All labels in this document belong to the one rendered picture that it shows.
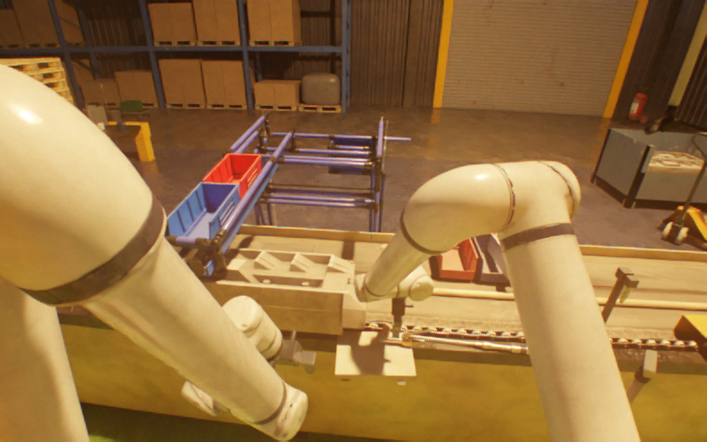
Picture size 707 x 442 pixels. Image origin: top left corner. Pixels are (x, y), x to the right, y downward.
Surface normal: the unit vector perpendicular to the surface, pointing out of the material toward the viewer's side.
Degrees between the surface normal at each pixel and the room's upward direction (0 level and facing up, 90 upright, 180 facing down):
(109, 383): 90
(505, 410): 90
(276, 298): 80
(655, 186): 90
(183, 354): 103
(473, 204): 73
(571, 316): 50
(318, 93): 93
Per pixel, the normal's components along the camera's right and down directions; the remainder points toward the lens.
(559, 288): -0.27, -0.23
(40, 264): 0.35, 0.62
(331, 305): -0.08, 0.31
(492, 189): 0.14, -0.18
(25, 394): 0.89, 0.22
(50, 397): 0.98, 0.14
